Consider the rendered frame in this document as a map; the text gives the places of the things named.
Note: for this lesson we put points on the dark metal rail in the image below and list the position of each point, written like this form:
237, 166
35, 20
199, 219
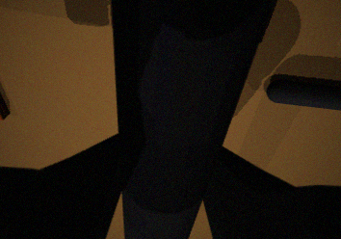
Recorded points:
180, 68

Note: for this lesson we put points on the black cylinder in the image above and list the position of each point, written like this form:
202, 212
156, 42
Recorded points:
305, 94

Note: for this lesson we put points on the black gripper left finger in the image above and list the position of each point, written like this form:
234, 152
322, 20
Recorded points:
72, 199

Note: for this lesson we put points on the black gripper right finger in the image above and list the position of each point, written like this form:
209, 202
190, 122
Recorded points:
244, 202

